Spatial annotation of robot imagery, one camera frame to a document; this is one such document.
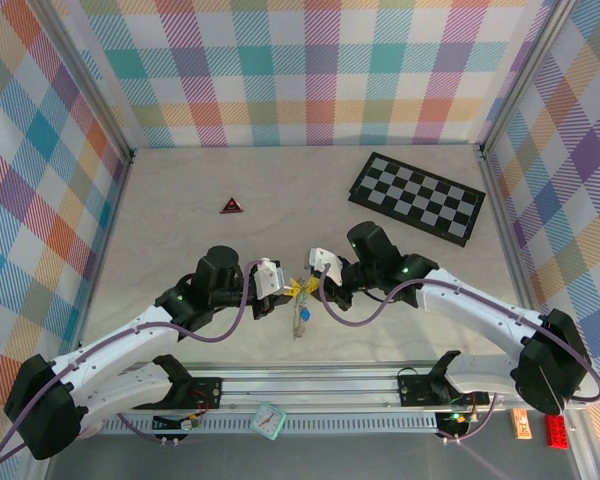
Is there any silver keyring chain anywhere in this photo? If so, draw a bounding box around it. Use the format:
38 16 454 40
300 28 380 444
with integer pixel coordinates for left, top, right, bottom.
289 283 313 343

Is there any black and white chessboard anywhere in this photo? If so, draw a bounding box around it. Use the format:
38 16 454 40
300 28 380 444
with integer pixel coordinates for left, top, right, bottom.
347 151 487 248

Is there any teal square clock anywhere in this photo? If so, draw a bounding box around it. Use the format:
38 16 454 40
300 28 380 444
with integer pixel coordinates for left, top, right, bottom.
249 401 287 441

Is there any small black controller board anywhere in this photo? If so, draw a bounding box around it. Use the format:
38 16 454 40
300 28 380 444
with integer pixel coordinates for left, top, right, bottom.
152 410 204 432
437 410 470 437

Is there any small wooden block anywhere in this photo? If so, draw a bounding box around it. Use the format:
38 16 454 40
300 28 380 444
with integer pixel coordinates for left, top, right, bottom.
510 407 534 441

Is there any red toy brick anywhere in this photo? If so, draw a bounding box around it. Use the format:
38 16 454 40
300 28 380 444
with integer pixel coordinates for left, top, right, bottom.
544 413 571 450

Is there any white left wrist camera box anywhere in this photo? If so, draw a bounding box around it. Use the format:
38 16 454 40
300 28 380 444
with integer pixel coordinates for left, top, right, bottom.
256 258 291 300

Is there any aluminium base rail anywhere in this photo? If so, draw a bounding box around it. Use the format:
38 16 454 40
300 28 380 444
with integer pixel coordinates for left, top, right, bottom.
104 363 584 416

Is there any aluminium side rail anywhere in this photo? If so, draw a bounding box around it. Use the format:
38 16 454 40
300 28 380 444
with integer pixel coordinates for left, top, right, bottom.
69 149 137 369
478 149 554 369

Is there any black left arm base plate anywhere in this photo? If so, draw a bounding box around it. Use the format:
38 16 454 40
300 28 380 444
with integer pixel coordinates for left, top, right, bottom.
179 377 225 410

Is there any slotted grey cable duct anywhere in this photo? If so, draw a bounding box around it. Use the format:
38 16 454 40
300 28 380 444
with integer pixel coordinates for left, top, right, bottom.
102 415 439 434

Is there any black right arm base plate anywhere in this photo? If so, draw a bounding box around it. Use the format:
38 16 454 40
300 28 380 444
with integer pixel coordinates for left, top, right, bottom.
397 372 491 407

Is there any aluminium frame post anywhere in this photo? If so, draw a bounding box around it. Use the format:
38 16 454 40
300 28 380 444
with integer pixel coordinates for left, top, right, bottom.
478 0 577 157
34 0 137 164

